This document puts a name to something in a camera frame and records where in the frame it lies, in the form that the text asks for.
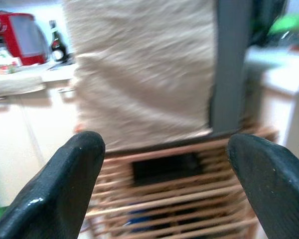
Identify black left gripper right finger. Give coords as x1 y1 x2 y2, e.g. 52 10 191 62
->
227 133 299 239

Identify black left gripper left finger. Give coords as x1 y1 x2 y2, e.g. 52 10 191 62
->
0 131 106 239

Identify beige kitchen cabinet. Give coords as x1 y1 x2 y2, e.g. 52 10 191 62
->
0 84 78 207

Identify wooden slatted rack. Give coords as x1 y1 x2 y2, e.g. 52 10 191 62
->
86 119 277 239

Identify beige textured fabric panel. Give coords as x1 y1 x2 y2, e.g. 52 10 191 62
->
63 0 216 152

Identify dark green glass bottle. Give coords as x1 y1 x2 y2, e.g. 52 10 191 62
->
48 19 69 63

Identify green object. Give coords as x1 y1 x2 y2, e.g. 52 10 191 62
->
268 13 299 38

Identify red coffee machine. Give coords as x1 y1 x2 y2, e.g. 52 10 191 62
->
0 9 49 66

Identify grey upright post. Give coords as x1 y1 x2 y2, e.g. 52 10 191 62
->
209 0 252 136

